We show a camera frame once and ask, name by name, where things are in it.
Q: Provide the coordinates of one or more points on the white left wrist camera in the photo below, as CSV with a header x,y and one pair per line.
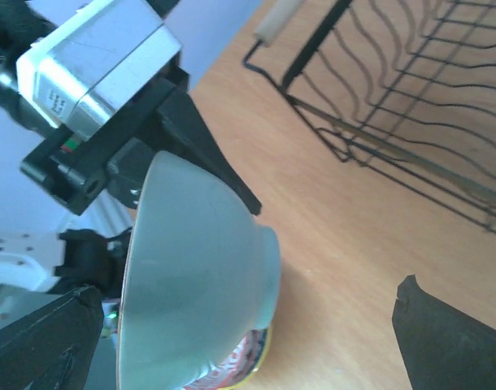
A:
x,y
88,68

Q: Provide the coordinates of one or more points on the black wire dish rack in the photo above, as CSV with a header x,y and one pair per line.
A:
x,y
404,88

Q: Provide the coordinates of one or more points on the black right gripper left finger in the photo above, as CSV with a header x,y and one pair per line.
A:
x,y
53,346

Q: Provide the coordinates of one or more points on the mint green bowl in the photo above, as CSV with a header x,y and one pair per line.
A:
x,y
200,274

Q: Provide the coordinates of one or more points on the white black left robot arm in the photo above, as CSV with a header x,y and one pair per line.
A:
x,y
20,27

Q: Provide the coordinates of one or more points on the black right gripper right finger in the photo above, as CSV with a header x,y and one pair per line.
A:
x,y
442,347

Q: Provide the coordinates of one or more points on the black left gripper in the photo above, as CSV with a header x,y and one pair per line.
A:
x,y
76,177

